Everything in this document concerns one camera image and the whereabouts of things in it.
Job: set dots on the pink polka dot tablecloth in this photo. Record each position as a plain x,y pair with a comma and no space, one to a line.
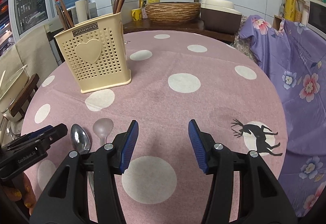
176,77

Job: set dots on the cream brown rice cooker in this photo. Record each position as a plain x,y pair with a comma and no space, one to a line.
220,16

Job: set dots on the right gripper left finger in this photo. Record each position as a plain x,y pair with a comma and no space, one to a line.
65,197

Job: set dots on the woven brown basin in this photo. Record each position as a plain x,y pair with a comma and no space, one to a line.
172,12

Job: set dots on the paper cup stack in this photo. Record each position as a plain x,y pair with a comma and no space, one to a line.
82,10

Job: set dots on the wooden handled metal spoon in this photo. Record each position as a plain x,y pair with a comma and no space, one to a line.
115,6

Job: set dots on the yellow mug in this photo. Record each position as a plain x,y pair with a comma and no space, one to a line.
137,14

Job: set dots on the left hand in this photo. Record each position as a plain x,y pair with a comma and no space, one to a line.
28,198

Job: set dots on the cream plastic utensil holder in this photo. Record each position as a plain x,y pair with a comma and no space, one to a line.
95,53

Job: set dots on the cream electric cooking pot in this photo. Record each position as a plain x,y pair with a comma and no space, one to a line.
10,91

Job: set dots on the dark wooden stool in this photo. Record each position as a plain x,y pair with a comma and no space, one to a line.
24,96

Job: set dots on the wooden counter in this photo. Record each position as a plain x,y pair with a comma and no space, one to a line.
195,26

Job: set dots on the white microwave oven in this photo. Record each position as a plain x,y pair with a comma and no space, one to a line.
317,17

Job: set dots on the matte metal spoon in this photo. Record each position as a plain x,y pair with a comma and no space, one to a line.
102,128

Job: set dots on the purple floral cloth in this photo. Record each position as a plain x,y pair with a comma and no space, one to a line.
293,57

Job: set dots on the yellow roll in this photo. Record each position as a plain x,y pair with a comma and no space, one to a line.
290,8

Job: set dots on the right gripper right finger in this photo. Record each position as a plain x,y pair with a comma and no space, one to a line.
261,199

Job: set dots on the shiny metal spoon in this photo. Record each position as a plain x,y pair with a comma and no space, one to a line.
79,139

